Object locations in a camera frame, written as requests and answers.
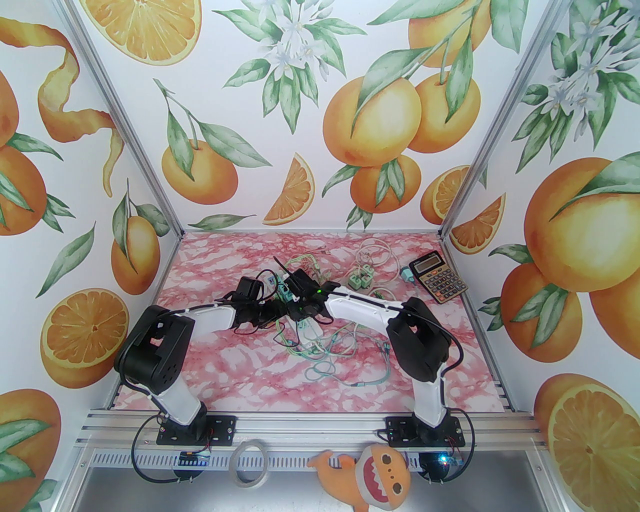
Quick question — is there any long white power strip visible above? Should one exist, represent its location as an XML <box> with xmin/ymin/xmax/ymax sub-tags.
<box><xmin>276</xmin><ymin>280</ymin><xmax>326</xmax><ymax>351</ymax></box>

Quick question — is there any pink marble pattern mat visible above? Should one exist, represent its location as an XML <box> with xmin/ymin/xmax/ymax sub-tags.
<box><xmin>107</xmin><ymin>231</ymin><xmax>513</xmax><ymax>413</ymax></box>

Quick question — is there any black gold calculator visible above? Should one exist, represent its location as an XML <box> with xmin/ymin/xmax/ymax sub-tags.
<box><xmin>409</xmin><ymin>251</ymin><xmax>471</xmax><ymax>305</ymax></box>

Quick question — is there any clear tape roll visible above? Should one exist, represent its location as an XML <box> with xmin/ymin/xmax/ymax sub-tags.
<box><xmin>231</xmin><ymin>440</ymin><xmax>271</xmax><ymax>488</ymax></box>

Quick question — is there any orange shark plush toy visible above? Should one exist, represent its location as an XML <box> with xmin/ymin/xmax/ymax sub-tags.
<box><xmin>307</xmin><ymin>442</ymin><xmax>412</xmax><ymax>512</ymax></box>

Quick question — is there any grey metal tray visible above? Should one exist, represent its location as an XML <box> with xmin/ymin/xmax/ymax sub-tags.
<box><xmin>60</xmin><ymin>465</ymin><xmax>556</xmax><ymax>512</ymax></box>

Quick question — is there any green white cable tangle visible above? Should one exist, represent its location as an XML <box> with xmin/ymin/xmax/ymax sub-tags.
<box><xmin>270</xmin><ymin>250</ymin><xmax>381</xmax><ymax>371</ymax></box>

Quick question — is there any aluminium back frame rail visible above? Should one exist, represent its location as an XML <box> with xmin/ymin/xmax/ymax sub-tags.
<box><xmin>177</xmin><ymin>228</ymin><xmax>446</xmax><ymax>236</ymax></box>

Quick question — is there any aluminium frame rail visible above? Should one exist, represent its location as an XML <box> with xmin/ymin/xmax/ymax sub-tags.
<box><xmin>177</xmin><ymin>228</ymin><xmax>446</xmax><ymax>236</ymax></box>
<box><xmin>75</xmin><ymin>409</ymin><xmax>551</xmax><ymax>453</ymax></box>

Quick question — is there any white socket cord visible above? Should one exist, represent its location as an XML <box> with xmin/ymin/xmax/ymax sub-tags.
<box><xmin>356</xmin><ymin>238</ymin><xmax>402</xmax><ymax>288</ymax></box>

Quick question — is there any thin teal cable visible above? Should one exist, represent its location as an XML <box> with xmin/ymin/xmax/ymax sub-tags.
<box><xmin>304</xmin><ymin>340</ymin><xmax>393</xmax><ymax>388</ymax></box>

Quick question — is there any aluminium front frame rail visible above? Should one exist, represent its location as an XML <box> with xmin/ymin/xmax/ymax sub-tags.
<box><xmin>75</xmin><ymin>409</ymin><xmax>551</xmax><ymax>453</ymax></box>

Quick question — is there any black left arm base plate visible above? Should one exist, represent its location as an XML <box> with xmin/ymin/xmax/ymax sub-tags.
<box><xmin>156</xmin><ymin>414</ymin><xmax>237</xmax><ymax>446</ymax></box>

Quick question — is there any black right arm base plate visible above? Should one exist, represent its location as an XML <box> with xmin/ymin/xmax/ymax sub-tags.
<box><xmin>386</xmin><ymin>416</ymin><xmax>466</xmax><ymax>447</ymax></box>

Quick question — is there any perforated metal cable duct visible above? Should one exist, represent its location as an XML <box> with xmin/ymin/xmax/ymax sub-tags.
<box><xmin>87</xmin><ymin>450</ymin><xmax>541</xmax><ymax>469</ymax></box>

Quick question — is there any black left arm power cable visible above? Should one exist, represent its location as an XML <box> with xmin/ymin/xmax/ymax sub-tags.
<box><xmin>131</xmin><ymin>414</ymin><xmax>211</xmax><ymax>485</ymax></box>

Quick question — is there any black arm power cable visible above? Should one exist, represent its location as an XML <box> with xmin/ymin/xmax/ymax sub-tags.
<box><xmin>425</xmin><ymin>409</ymin><xmax>479</xmax><ymax>485</ymax></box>
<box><xmin>131</xmin><ymin>414</ymin><xmax>211</xmax><ymax>485</ymax></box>

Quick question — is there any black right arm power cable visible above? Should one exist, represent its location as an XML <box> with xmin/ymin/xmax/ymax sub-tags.
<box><xmin>425</xmin><ymin>409</ymin><xmax>479</xmax><ymax>485</ymax></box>

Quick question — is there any aluminium left frame post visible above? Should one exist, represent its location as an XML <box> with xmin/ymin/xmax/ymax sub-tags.
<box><xmin>60</xmin><ymin>0</ymin><xmax>184</xmax><ymax>241</ymax></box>

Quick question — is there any aluminium frame post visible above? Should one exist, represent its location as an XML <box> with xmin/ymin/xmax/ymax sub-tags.
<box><xmin>60</xmin><ymin>0</ymin><xmax>184</xmax><ymax>241</ymax></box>
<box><xmin>439</xmin><ymin>0</ymin><xmax>572</xmax><ymax>237</ymax></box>

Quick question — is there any aluminium right frame post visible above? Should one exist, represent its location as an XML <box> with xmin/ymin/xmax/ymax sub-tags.
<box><xmin>439</xmin><ymin>0</ymin><xmax>572</xmax><ymax>237</ymax></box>

